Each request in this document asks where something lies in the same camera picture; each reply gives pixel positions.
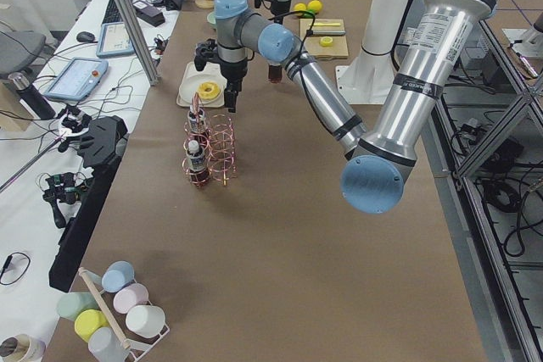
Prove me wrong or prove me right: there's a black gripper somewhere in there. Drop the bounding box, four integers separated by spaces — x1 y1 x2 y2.
253 0 294 19
193 38 248 113

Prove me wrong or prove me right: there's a tea bottle top rack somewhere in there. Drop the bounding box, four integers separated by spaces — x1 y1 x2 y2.
268 64 283 84

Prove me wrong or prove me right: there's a cream serving tray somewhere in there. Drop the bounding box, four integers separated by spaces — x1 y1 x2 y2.
176 62 227 108

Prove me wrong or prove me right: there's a tea bottle lower right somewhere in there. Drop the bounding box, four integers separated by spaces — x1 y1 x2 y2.
188 108 208 134

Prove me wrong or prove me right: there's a tea bottle lower left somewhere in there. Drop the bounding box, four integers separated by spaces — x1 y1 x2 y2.
186 140 210 187

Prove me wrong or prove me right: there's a glazed donut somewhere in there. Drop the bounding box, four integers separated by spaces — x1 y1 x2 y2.
198 81 221 102

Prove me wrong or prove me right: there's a yellow lemon upper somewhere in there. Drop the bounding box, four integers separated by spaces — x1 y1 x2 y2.
293 3 307 13

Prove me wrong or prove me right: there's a yellow lemon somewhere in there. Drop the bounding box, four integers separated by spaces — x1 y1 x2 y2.
293 3 307 13
306 0 323 14

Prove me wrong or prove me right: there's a yellow lemon lower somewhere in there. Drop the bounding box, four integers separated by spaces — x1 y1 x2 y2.
306 0 323 14

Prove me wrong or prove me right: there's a steel cylinder muddler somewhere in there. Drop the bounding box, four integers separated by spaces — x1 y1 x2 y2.
310 27 346 36

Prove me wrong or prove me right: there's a white round plate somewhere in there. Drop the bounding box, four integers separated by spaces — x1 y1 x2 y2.
179 74 223 104

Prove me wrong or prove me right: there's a yellow plastic knife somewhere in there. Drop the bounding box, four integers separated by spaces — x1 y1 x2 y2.
313 20 343 27

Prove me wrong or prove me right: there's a half lemon slice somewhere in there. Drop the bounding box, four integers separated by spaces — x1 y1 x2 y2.
319 36 333 47

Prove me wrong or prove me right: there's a mint green bowl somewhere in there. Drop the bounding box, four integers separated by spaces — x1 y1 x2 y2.
206 12 216 30

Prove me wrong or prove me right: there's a wooden cutting board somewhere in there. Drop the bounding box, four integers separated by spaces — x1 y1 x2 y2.
305 19 349 59

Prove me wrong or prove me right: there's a teach pendant tablet far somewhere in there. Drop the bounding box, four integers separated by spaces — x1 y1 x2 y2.
96 22 135 58

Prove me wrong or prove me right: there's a teach pendant tablet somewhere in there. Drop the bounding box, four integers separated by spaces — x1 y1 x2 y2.
43 58 109 102
96 22 135 58

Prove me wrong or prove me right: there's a black long stand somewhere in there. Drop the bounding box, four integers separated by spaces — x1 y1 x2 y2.
48 115 127 292

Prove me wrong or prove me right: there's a black keyboard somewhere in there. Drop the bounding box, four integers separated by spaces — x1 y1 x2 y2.
102 0 132 24

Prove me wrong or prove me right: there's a teach pendant tablet near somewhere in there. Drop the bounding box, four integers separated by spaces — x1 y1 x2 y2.
43 58 109 102

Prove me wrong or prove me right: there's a black computer mouse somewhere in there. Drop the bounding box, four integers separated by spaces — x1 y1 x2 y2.
76 31 96 43

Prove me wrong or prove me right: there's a black thermos bottle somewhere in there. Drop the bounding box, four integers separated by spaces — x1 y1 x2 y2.
8 72 56 120

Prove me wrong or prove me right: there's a blue cup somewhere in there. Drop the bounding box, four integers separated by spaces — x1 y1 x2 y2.
102 260 135 293

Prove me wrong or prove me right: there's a grey office chair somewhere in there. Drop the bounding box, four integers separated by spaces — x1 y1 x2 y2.
1 31 46 78

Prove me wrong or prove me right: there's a pink cup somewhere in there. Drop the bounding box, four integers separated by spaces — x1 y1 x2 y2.
113 283 148 315

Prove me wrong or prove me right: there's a white cup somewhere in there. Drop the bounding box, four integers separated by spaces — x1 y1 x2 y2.
126 305 165 338

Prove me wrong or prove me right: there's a green cup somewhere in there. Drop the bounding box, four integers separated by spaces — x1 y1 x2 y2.
56 292 99 321

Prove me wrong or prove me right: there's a yellow cup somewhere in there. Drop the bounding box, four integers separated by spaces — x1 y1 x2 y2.
74 309 109 343

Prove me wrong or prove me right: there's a translucent grey cup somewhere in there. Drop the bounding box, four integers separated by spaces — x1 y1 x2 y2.
87 327 129 362

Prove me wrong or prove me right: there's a tape roll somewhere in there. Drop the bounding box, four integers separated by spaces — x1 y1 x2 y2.
1 334 46 362

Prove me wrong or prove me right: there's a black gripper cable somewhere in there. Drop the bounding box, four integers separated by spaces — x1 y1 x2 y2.
271 12 317 66

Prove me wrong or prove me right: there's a copper wire bottle rack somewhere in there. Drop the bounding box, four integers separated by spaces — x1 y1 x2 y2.
182 95 238 187

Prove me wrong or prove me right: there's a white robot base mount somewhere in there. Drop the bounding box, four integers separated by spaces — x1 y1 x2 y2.
336 0 411 104

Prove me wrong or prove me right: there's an aluminium frame post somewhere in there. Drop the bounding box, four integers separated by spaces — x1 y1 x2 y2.
115 0 159 86

